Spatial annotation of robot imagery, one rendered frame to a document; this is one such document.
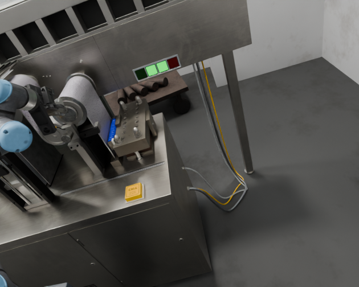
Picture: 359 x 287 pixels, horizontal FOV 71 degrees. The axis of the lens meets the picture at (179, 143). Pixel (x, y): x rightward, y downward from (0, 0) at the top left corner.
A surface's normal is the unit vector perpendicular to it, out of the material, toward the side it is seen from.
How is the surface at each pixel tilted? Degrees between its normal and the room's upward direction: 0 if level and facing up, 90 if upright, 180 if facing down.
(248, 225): 0
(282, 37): 90
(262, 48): 90
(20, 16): 90
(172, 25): 90
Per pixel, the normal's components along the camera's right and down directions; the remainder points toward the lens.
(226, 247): -0.29, -0.74
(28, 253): 0.11, 0.61
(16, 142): 0.76, 0.21
